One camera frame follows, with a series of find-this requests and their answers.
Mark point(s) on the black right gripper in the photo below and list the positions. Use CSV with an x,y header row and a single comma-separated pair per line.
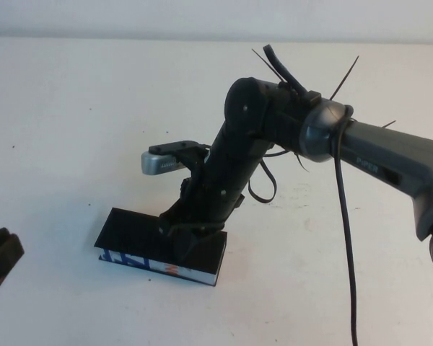
x,y
227,180

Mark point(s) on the black glasses case blue print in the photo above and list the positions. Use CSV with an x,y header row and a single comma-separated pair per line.
x,y
130,230

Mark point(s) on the right robot arm dark grey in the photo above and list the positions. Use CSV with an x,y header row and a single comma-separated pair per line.
x,y
382,162

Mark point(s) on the black zip tie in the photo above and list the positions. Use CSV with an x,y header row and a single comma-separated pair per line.
x,y
270,66
301,164
346,75
389,124

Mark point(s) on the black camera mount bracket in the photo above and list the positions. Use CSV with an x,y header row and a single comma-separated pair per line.
x,y
193,160

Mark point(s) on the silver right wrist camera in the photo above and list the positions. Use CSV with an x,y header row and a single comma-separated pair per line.
x,y
153,166

